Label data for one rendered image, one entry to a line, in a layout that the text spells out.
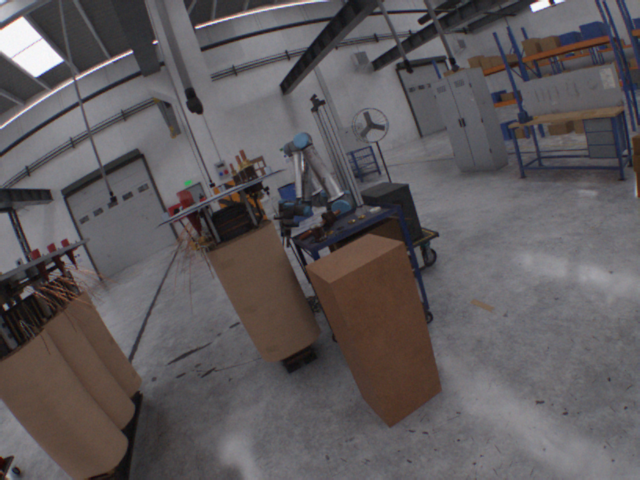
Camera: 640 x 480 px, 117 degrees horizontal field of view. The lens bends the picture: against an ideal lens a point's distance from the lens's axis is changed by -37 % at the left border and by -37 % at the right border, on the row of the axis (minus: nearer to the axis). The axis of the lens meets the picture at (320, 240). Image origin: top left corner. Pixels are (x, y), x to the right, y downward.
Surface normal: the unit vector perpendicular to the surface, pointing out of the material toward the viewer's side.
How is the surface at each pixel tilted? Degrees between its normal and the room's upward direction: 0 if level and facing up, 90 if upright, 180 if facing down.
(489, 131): 90
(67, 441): 90
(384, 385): 90
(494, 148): 90
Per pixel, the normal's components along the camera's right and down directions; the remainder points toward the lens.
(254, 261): 0.36, 0.13
